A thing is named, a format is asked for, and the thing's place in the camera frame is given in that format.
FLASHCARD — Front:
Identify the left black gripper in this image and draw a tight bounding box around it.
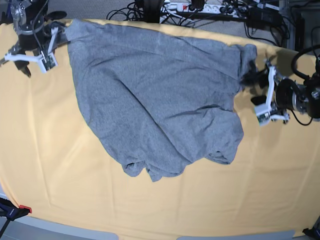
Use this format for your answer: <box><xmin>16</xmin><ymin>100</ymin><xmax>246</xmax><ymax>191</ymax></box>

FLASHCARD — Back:
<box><xmin>240</xmin><ymin>60</ymin><xmax>298</xmax><ymax>111</ymax></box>

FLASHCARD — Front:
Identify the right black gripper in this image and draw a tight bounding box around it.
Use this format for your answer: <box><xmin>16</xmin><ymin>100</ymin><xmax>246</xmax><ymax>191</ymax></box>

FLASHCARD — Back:
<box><xmin>10</xmin><ymin>21</ymin><xmax>67</xmax><ymax>78</ymax></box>

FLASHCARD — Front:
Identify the grey t-shirt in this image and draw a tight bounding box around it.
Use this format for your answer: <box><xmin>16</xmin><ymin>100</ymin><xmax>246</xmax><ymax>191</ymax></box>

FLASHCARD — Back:
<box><xmin>65</xmin><ymin>20</ymin><xmax>257</xmax><ymax>182</ymax></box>

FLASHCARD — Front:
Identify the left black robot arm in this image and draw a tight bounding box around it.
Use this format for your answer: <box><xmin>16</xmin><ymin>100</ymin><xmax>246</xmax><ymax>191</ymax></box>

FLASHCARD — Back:
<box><xmin>240</xmin><ymin>44</ymin><xmax>320</xmax><ymax>126</ymax></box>

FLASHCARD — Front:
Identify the black power adapter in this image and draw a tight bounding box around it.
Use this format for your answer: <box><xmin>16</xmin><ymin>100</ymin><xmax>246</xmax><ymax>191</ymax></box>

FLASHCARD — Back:
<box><xmin>248</xmin><ymin>7</ymin><xmax>283</xmax><ymax>26</ymax></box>

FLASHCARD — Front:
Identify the yellow table cloth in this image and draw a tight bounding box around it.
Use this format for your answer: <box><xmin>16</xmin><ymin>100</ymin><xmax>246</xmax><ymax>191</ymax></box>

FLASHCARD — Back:
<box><xmin>0</xmin><ymin>19</ymin><xmax>320</xmax><ymax>240</ymax></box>

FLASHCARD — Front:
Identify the white power strip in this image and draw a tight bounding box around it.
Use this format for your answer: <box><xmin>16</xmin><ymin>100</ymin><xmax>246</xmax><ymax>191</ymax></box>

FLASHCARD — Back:
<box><xmin>162</xmin><ymin>1</ymin><xmax>245</xmax><ymax>19</ymax></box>

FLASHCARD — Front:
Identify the blue red table clamp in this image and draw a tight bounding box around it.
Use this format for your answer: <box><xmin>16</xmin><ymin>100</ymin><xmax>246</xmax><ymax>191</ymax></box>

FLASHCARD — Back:
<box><xmin>0</xmin><ymin>198</ymin><xmax>32</xmax><ymax>221</ymax></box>

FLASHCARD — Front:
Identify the black clamp right corner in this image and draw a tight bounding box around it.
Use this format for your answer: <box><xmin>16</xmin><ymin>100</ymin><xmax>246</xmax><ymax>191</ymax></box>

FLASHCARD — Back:
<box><xmin>302</xmin><ymin>227</ymin><xmax>320</xmax><ymax>240</ymax></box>

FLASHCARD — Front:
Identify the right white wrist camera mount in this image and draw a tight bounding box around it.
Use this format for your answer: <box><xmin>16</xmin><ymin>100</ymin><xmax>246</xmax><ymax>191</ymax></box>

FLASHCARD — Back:
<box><xmin>0</xmin><ymin>27</ymin><xmax>59</xmax><ymax>73</ymax></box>

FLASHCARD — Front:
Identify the black cable bundle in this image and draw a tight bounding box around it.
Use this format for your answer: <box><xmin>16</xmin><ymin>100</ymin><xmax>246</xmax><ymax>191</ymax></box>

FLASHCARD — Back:
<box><xmin>106</xmin><ymin>0</ymin><xmax>201</xmax><ymax>28</ymax></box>

